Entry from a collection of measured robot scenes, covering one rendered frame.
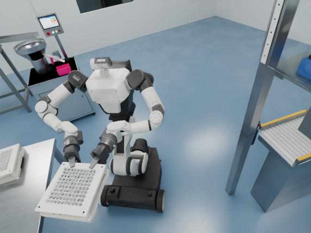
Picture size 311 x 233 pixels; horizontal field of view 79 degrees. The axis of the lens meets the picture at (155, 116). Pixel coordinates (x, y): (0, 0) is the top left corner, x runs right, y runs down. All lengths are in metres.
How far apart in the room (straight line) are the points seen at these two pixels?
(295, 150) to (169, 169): 1.25
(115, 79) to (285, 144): 1.07
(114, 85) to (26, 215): 0.84
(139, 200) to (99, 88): 1.07
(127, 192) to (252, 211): 1.13
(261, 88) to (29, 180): 1.43
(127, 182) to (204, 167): 0.84
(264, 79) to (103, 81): 0.88
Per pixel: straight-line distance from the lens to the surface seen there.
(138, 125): 1.09
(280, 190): 1.72
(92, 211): 0.95
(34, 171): 1.45
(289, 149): 1.33
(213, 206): 1.99
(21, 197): 1.39
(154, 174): 1.95
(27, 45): 3.10
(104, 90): 1.20
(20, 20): 5.34
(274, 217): 2.09
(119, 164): 1.49
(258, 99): 1.16
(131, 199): 1.85
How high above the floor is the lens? 1.83
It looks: 42 degrees down
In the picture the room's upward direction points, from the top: 9 degrees counter-clockwise
